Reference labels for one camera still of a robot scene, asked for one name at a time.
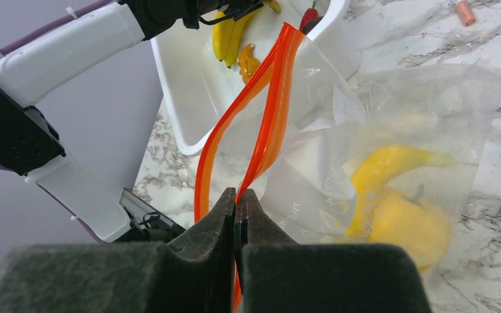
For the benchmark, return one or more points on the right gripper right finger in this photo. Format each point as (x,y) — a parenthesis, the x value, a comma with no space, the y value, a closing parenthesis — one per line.
(276,274)

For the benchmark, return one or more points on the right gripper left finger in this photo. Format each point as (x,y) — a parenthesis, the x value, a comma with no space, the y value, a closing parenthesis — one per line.
(192,273)

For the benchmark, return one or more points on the small yellow banana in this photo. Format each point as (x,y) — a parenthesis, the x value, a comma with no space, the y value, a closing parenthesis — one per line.
(379,168)

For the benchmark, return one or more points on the clear zip bag orange zipper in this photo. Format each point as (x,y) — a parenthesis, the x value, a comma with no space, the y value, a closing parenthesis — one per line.
(301,131)

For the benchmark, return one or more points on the large yellow banana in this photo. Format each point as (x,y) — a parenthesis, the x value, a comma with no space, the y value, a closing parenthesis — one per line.
(229,36)

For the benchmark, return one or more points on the yellow bell pepper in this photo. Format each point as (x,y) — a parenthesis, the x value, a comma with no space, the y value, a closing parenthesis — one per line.
(420,228)

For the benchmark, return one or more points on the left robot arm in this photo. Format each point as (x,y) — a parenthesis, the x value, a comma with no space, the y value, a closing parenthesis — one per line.
(35,65)

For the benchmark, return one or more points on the small orange food piece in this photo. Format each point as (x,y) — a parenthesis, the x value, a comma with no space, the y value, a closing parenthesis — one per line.
(247,62)

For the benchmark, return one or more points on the white plastic bin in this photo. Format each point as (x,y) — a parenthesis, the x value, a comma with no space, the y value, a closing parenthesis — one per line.
(197,88)

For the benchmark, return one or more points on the red chili pepper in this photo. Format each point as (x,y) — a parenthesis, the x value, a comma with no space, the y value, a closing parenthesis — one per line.
(311,14)

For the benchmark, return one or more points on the white marker pink cap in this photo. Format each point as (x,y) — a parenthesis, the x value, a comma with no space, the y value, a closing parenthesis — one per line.
(464,12)

